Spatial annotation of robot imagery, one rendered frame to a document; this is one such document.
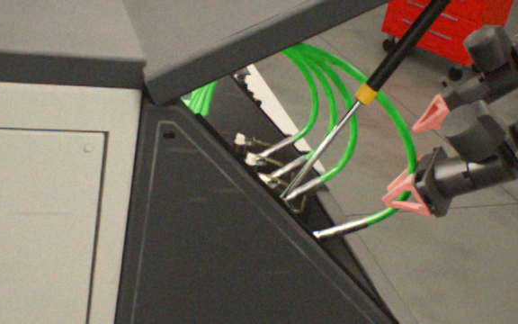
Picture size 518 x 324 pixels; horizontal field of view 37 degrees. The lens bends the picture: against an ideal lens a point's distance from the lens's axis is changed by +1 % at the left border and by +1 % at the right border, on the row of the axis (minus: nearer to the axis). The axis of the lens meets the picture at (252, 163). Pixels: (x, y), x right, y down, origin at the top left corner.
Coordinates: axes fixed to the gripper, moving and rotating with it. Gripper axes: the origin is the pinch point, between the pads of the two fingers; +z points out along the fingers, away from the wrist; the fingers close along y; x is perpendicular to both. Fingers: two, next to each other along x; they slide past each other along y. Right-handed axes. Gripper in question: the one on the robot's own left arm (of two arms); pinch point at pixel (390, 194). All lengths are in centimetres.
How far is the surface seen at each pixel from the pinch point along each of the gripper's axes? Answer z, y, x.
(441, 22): 153, -398, 98
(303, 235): -6.1, 29.7, -14.1
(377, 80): -20.2, 20.8, -25.5
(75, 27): -3, 37, -48
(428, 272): 102, -148, 119
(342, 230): 8.1, 4.8, 1.1
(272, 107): 57, -62, -1
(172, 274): 4.4, 40.2, -19.9
